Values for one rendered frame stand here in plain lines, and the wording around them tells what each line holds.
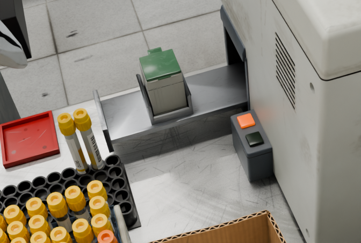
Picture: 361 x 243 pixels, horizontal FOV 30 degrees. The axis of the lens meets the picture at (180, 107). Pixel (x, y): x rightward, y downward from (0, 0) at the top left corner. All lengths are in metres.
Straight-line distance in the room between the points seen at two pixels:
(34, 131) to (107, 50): 1.44
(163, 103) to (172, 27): 1.57
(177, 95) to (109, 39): 1.58
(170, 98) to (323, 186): 0.23
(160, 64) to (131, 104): 0.08
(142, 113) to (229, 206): 0.15
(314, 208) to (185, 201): 0.17
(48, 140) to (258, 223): 0.36
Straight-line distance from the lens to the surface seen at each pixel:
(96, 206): 0.62
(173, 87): 0.74
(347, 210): 0.65
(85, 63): 2.26
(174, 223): 0.73
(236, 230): 0.56
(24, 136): 0.86
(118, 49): 2.28
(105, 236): 0.60
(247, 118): 0.74
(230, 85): 0.80
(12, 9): 0.93
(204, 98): 0.79
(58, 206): 0.63
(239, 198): 0.74
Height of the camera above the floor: 1.48
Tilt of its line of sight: 47 degrees down
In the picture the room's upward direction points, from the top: 10 degrees counter-clockwise
